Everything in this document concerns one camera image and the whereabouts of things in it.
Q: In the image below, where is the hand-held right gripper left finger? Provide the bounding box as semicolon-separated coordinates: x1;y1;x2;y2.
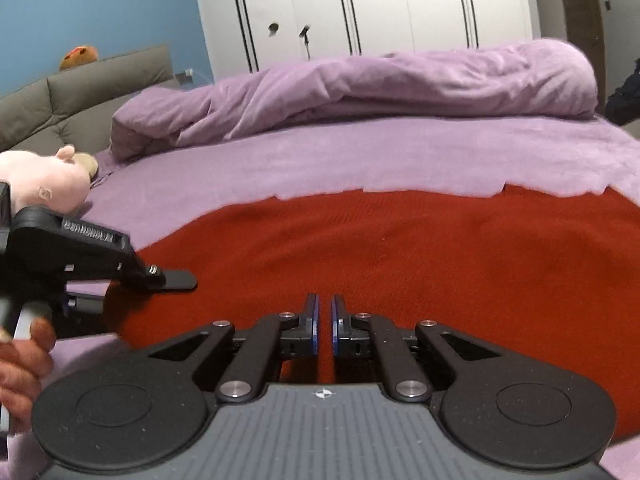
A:
147;292;321;404

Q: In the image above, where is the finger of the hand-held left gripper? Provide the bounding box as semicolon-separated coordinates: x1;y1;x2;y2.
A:
65;294;107;313
117;255;198;292

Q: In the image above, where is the purple duvet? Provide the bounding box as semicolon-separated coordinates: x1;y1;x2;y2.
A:
110;37;598;161

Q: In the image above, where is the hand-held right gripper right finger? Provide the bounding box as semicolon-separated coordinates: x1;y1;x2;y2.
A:
330;294;501;403

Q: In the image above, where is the person's left hand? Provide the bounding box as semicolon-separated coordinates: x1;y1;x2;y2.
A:
0;317;57;433

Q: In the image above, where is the dark clothes pile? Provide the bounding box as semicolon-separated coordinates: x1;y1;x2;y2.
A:
605;60;640;126

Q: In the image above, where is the orange plush toy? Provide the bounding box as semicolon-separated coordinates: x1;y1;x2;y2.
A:
60;45;99;72

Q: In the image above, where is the dark brown door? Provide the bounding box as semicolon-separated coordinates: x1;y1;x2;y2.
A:
562;0;606;106

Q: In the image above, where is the grey padded headboard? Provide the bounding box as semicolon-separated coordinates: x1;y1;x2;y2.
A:
0;44;176;153

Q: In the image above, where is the pink plush toy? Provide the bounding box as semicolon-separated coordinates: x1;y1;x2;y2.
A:
0;145;98;216

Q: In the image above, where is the white wardrobe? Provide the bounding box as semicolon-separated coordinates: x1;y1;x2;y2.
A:
190;0;533;86

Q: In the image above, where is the red knit cardigan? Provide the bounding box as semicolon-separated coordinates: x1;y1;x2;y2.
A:
102;185;640;446

